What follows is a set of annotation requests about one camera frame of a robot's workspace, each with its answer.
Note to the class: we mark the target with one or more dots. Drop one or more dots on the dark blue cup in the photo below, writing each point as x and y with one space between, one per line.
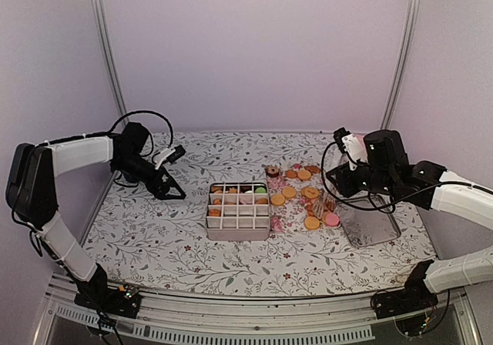
129 179

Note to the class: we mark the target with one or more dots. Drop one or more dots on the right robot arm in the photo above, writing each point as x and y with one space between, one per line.
378 164

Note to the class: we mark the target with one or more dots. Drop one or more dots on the pink plate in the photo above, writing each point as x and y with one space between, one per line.
359 138

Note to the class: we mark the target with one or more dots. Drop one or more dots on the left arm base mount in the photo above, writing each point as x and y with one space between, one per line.
123 303

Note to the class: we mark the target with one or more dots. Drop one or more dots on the right aluminium frame post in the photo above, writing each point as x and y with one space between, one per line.
411 17

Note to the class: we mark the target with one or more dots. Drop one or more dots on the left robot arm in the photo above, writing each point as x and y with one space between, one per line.
45 189

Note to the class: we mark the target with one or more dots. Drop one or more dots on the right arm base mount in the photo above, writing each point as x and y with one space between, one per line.
411 298

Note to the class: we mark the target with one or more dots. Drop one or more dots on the silver tin lid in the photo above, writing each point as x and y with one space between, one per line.
367 228

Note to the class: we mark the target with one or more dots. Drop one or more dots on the aluminium front rail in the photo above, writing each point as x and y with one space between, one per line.
171 317

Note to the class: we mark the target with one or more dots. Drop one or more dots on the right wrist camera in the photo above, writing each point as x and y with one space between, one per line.
350 147

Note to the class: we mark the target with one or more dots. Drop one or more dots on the chocolate donut cookie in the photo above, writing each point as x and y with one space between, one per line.
272 171

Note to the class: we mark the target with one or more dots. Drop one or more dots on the aluminium frame post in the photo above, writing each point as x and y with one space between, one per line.
108 56
411 17

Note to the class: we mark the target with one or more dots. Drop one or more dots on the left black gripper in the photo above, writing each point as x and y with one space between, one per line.
161 192

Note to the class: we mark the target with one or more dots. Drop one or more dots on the left aluminium frame post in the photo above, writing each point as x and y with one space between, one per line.
108 56

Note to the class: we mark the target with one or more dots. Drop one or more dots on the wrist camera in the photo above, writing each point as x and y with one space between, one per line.
350 147
168 155

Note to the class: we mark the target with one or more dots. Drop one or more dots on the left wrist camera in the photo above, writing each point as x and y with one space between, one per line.
168 155

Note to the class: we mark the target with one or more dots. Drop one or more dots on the metal serving tongs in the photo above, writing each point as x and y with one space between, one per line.
324 203

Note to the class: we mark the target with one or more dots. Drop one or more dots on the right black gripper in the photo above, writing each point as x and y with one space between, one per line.
344 184

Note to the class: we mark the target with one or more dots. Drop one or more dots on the floral tablecloth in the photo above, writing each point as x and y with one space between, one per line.
141 240

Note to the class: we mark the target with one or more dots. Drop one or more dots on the metal tin with white dividers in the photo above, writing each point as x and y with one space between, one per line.
229 220

